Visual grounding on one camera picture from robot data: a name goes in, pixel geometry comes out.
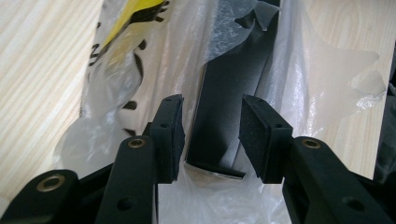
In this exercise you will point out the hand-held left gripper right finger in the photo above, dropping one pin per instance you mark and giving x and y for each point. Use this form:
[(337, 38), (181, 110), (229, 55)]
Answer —
[(311, 174)]

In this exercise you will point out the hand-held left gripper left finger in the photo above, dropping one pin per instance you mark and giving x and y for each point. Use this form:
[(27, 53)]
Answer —
[(140, 174)]

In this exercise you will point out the clear smiley-face plastic bag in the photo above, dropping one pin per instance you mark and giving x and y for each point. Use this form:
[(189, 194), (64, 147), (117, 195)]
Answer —
[(311, 87)]

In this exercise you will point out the black box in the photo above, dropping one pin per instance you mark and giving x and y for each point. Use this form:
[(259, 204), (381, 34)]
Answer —
[(224, 99)]

